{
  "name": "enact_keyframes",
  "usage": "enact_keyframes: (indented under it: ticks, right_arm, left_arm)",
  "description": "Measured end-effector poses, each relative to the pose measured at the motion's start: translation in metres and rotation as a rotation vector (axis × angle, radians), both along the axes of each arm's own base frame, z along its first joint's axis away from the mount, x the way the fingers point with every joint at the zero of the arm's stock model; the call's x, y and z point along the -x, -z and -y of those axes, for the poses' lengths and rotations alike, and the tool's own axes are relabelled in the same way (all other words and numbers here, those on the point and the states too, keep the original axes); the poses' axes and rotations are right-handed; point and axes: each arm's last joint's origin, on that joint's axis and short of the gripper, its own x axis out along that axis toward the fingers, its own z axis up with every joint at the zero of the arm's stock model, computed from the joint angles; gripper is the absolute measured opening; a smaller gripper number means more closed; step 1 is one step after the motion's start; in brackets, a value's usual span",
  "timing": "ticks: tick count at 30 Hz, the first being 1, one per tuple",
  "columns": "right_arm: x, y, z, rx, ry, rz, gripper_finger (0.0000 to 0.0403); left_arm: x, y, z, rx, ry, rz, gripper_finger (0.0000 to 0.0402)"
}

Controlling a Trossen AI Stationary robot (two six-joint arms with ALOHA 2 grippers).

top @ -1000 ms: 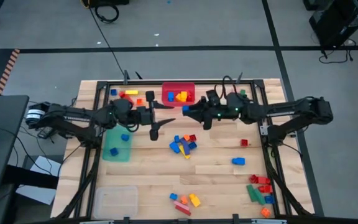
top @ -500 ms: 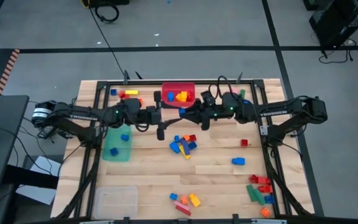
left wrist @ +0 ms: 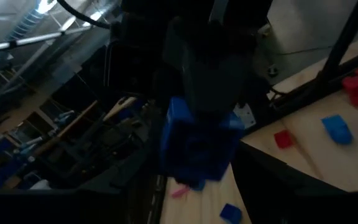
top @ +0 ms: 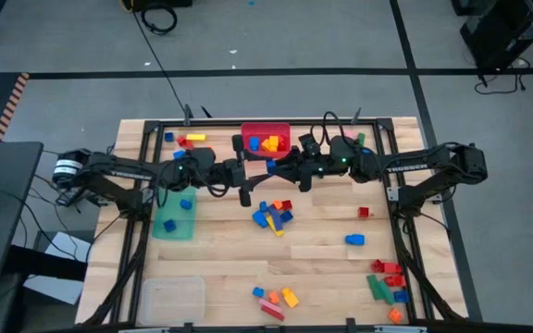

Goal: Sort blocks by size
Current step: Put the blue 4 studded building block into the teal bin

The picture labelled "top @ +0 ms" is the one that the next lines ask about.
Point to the black aluminium table frame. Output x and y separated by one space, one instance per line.
225 122

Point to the green translucent plastic bin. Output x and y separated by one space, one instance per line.
183 229

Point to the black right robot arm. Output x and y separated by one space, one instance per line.
410 167

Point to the long yellow block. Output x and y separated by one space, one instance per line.
278 232
195 137

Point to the red plastic bin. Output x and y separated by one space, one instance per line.
248 129

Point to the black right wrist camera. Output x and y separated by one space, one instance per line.
310 147

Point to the clear plastic bin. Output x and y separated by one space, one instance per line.
171 300

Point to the long purple block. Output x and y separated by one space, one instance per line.
275 216

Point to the black power adapter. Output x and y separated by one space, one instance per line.
65 200

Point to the small orange block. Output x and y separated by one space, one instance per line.
277 204
273 297
395 316

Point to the long pink block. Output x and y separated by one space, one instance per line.
350 134
269 304

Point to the grey metal bracket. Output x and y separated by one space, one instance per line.
400 329

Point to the small dark red block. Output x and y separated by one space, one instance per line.
377 266

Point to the long green block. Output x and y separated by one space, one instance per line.
374 287
361 139
386 292

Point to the white paper sheets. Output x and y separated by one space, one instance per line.
70 245

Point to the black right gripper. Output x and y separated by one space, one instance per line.
315 167

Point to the black desk leg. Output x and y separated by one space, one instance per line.
44 263

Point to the small blue block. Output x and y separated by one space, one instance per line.
287 216
185 204
169 225
258 292
401 296
169 137
271 164
263 206

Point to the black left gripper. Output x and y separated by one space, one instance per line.
234 172

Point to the black computer tower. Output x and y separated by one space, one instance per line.
502 28

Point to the black equipment box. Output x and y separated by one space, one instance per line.
164 3

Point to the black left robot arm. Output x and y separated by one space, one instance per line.
123 168

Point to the black clamp lever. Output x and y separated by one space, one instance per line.
356 115
187 115
206 112

